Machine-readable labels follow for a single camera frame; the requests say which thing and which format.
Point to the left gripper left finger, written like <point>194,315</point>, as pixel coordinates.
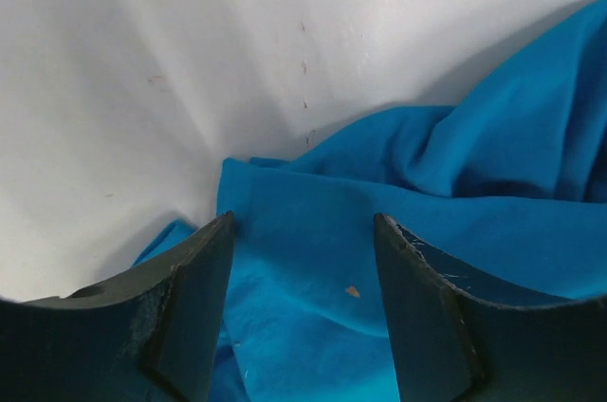
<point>149,333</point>

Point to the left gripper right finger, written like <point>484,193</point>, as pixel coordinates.
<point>458,333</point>

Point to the blue t shirt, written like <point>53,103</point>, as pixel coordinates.
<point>512,181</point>

